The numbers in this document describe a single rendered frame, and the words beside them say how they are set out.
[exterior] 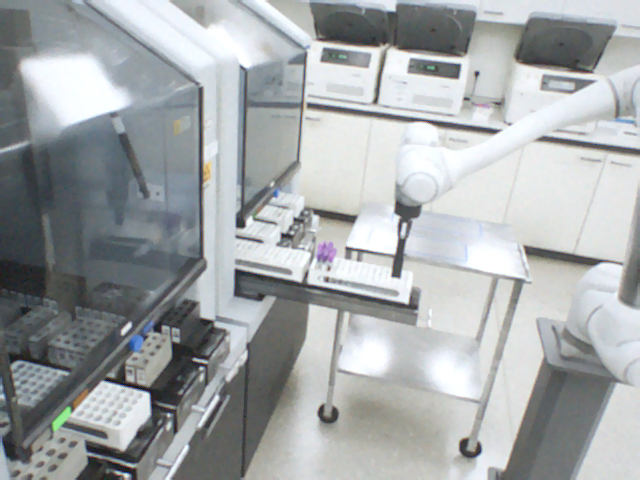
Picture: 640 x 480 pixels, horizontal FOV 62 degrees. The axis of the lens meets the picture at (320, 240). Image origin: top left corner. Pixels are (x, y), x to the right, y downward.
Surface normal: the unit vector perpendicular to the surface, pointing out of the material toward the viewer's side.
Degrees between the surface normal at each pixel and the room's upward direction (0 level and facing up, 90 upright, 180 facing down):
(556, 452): 90
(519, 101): 90
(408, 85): 90
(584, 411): 90
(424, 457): 0
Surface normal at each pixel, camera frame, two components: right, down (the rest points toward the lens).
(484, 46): -0.23, 0.40
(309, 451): 0.09, -0.90
